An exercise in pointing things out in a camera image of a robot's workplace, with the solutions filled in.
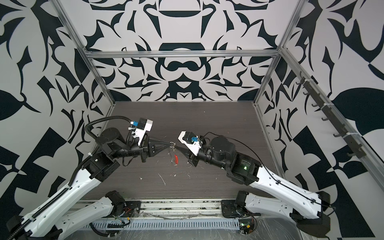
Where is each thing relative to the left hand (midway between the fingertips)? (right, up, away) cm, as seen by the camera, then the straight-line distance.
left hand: (170, 142), depth 55 cm
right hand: (+3, 0, +2) cm, 3 cm away
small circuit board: (+33, -42, +16) cm, 56 cm away
